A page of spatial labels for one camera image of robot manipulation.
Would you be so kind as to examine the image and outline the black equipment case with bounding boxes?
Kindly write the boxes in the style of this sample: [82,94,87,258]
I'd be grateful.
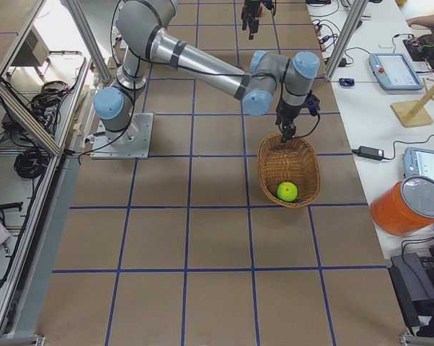
[389,253,434,335]

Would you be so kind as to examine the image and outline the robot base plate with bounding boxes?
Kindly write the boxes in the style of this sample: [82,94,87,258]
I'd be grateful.
[90,112,154,159]

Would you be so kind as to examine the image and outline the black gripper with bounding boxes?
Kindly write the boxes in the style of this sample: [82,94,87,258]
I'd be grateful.
[241,0,262,40]
[275,107,301,142]

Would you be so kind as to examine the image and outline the person's hand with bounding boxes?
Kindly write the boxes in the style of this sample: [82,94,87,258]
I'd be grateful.
[406,14,434,30]

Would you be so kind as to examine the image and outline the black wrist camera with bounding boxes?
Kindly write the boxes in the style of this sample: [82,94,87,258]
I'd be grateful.
[306,94,320,116]

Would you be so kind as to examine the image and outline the blue teach pendant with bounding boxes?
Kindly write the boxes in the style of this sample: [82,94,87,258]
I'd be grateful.
[368,53,424,91]

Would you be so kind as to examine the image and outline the orange bucket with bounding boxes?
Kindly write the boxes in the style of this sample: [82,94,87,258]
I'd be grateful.
[371,175,434,236]

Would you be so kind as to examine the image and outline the wooden stand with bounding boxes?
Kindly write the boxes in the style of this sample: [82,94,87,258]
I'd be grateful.
[391,79,434,128]

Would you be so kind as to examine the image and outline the grey electronics box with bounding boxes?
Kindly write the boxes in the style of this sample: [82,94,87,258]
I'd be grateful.
[12,26,50,67]

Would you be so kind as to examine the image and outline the green apple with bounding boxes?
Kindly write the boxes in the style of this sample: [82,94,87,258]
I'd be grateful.
[276,182,298,203]

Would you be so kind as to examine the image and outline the aluminium frame rail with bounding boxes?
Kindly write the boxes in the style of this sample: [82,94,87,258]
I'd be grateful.
[0,76,62,156]

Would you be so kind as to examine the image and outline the woven wicker basket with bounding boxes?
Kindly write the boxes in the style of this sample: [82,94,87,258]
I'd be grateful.
[257,133,321,208]

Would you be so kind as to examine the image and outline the aluminium frame post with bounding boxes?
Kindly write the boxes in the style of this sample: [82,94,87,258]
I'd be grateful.
[324,0,367,81]

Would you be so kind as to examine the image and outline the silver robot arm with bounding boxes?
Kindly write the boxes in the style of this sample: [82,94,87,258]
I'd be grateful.
[93,1,320,142]

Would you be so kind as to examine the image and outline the coiled black cables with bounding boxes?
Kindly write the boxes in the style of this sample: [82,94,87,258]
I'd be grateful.
[14,147,43,179]

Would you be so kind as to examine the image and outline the black laptop charger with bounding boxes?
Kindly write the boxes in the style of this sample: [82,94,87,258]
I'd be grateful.
[352,146,385,161]

